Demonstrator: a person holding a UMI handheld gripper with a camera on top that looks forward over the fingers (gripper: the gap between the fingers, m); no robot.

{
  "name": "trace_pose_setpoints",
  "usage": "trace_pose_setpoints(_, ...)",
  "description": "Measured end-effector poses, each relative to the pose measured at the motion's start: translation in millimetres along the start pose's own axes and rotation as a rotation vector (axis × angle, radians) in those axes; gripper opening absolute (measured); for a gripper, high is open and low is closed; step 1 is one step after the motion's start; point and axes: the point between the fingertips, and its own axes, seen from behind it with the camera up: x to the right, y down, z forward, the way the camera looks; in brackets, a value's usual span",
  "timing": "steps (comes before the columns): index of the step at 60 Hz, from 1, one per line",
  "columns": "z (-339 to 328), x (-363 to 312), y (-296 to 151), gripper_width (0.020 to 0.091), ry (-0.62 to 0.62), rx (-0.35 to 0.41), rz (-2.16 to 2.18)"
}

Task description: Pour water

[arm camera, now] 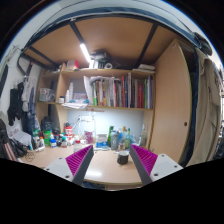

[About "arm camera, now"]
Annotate black mug with white inside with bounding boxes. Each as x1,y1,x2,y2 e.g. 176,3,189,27
116,150,130,166

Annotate wooden shelf unit with books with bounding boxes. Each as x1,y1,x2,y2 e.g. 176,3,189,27
34,49,157,149

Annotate blue and white carton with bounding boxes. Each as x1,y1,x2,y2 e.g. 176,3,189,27
95,133,109,148

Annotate white wall power outlet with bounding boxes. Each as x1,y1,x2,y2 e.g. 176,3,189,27
79,114,93,122

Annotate black bag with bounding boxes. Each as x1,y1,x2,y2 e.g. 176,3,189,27
0,118,28,161

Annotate dark green glass bottle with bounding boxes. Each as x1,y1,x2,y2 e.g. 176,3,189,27
106,125,114,148

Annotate dark hanging clothes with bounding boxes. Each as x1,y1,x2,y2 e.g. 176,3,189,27
7,76,38,134

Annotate pink packet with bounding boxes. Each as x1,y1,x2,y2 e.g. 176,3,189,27
84,130,94,145

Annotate beige hanging coat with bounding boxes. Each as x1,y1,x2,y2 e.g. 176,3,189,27
188,49,224,166

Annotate white LED ceiling light bar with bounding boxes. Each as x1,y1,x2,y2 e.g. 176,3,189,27
79,43,92,64

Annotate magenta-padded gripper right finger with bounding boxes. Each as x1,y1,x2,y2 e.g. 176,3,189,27
128,143,184,187

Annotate tall clear glass bottle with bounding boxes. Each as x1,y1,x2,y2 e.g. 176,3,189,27
139,123,149,148

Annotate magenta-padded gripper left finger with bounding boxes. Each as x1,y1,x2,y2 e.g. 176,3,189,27
43,144,96,187

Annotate red and white canister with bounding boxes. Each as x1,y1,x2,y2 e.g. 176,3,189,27
64,125,74,141

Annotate black metal bed frame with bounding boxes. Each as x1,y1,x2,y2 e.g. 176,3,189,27
18,8,214,76

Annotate green bottle with teal cap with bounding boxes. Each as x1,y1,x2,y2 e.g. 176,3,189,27
124,128,132,150

